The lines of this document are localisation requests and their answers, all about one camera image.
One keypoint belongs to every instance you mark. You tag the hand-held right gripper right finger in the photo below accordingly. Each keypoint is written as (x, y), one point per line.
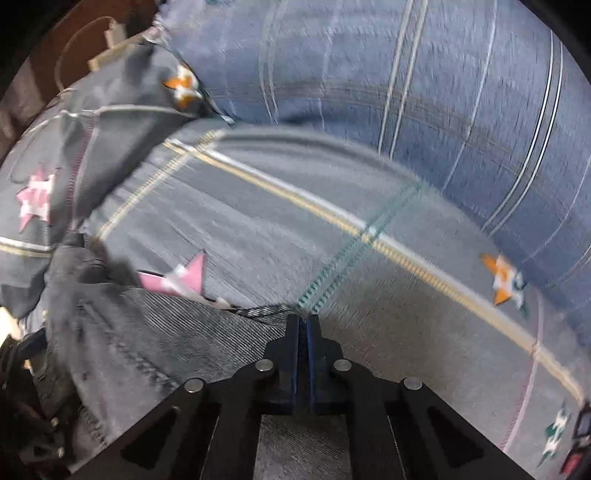
(314, 369)

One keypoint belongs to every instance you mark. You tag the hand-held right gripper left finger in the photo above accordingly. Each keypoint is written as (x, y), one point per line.
(295, 369)

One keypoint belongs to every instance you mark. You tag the grey denim pants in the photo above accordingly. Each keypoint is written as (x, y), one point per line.
(152, 341)

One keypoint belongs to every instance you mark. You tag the grey star-print bed sheet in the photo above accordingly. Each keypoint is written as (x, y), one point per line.
(277, 230)

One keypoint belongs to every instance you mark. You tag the grey star-print pillow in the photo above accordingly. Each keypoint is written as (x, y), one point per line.
(92, 152)

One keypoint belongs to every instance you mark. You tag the red and black object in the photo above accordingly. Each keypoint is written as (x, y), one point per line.
(579, 438)

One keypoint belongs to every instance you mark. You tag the blue plaid quilt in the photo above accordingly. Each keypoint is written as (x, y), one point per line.
(346, 69)

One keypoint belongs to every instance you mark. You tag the brown wooden headboard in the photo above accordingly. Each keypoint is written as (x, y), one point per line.
(41, 60)

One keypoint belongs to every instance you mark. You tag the white charger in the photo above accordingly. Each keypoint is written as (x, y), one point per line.
(113, 34)

